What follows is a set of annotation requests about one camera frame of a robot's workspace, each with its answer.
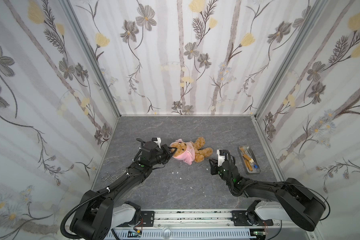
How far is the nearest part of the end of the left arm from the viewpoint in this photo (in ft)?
2.10

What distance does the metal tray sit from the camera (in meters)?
0.93

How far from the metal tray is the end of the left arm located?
48 centimetres
